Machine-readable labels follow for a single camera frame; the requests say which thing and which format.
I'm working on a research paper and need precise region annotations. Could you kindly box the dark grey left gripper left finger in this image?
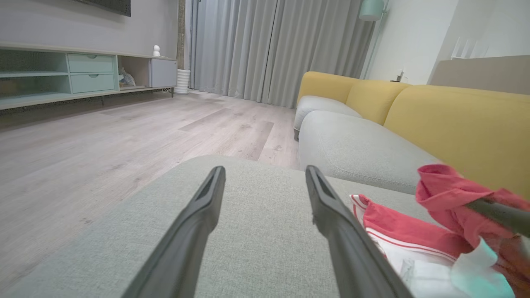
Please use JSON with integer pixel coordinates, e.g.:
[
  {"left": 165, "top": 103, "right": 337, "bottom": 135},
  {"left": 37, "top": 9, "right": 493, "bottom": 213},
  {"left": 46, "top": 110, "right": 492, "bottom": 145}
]
[{"left": 121, "top": 166, "right": 226, "bottom": 298}]

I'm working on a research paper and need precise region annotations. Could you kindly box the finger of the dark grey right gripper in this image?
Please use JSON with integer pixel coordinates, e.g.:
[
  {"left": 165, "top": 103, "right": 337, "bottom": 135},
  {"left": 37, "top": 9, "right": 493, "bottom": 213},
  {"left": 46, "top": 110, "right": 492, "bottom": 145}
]
[{"left": 466, "top": 198, "right": 530, "bottom": 238}]

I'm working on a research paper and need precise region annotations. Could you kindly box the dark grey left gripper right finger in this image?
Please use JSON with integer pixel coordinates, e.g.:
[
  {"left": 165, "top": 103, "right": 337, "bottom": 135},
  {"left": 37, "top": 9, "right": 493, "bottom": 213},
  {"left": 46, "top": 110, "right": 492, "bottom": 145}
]
[{"left": 305, "top": 165, "right": 415, "bottom": 298}]

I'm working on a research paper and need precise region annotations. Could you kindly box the red jersey with white sleeves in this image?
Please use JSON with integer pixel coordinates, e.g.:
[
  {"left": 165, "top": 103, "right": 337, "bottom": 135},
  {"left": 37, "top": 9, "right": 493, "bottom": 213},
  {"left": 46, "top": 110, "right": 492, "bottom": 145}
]
[{"left": 350, "top": 163, "right": 530, "bottom": 298}]

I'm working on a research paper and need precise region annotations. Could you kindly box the grey fabric sofa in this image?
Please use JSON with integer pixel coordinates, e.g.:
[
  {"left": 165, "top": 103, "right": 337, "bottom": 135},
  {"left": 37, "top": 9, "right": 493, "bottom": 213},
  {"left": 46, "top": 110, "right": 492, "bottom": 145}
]
[{"left": 6, "top": 155, "right": 456, "bottom": 298}]

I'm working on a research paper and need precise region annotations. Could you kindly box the grey and yellow sofa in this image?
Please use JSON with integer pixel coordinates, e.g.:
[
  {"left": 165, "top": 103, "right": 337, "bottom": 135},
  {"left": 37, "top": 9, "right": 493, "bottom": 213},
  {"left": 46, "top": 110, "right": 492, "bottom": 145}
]
[{"left": 293, "top": 71, "right": 530, "bottom": 203}]

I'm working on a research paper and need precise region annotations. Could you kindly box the beige flat panel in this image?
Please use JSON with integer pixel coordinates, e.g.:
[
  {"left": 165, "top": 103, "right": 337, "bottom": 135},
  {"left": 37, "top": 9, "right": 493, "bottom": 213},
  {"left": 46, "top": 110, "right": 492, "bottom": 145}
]
[{"left": 429, "top": 55, "right": 530, "bottom": 96}]

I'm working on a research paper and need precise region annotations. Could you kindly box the white ribbed vase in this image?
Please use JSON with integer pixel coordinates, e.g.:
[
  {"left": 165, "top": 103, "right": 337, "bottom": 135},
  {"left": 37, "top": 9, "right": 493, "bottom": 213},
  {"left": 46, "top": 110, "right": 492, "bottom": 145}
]
[{"left": 174, "top": 69, "right": 191, "bottom": 95}]

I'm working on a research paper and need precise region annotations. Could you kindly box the grey soft toy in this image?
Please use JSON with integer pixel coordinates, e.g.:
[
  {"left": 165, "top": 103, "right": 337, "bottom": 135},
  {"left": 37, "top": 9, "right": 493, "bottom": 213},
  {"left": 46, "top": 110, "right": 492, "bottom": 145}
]
[{"left": 118, "top": 67, "right": 136, "bottom": 87}]

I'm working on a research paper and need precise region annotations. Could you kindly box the grey mint TV cabinet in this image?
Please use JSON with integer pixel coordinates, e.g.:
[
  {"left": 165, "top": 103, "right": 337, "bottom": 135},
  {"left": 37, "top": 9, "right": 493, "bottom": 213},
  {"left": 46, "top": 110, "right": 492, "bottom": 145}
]
[{"left": 0, "top": 41, "right": 178, "bottom": 111}]

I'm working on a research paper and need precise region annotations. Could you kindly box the grey pleated curtain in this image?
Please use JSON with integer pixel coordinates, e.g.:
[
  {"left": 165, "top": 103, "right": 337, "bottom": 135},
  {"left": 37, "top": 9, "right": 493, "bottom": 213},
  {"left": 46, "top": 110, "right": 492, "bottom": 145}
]
[{"left": 184, "top": 0, "right": 379, "bottom": 109}]

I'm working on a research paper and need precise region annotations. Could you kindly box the mint shade floor lamp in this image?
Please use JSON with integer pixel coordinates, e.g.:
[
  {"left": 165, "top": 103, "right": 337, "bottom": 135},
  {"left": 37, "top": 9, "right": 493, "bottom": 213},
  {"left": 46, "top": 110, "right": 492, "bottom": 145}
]
[{"left": 359, "top": 0, "right": 390, "bottom": 80}]

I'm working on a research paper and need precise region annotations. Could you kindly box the black wall television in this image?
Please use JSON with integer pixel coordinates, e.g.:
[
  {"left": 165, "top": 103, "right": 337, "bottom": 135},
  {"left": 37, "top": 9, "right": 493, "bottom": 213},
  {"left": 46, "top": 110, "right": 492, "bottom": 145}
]
[{"left": 72, "top": 0, "right": 131, "bottom": 17}]

